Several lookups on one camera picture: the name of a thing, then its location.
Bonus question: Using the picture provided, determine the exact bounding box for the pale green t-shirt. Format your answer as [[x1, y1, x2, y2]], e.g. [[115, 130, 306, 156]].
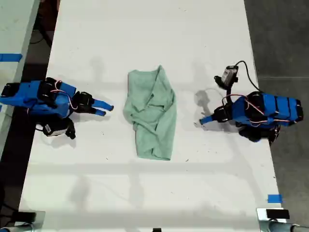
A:
[[122, 64, 178, 161]]

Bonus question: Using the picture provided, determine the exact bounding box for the long blue tape strip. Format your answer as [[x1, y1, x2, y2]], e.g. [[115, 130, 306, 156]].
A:
[[0, 53, 23, 62]]

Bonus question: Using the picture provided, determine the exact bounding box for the arm's black camera stalk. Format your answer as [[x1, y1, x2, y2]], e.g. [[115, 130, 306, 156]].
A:
[[214, 75, 239, 98], [65, 118, 77, 140]]

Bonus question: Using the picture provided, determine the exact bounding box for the arm's camera box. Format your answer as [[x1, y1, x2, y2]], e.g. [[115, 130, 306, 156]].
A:
[[42, 122, 68, 138], [221, 64, 239, 86]]

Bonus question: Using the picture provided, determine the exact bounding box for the grey metal tube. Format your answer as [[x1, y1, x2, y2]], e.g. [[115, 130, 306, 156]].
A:
[[0, 223, 32, 232], [259, 219, 309, 232]]

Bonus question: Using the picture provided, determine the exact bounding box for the thin black floor cable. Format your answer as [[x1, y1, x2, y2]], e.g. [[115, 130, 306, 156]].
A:
[[29, 28, 53, 45]]

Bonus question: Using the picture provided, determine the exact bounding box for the black camera cable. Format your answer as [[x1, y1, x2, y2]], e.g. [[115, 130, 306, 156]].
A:
[[234, 60, 264, 92]]

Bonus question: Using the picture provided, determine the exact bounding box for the short blue tape strip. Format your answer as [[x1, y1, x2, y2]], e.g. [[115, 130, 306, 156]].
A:
[[267, 194, 283, 204]]

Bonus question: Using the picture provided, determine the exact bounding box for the arm's red white wire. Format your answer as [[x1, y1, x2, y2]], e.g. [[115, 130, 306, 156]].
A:
[[221, 94, 270, 128], [50, 81, 77, 111]]

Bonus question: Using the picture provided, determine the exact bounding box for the small black box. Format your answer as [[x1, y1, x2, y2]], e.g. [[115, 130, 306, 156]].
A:
[[266, 209, 290, 219], [11, 211, 37, 222]]

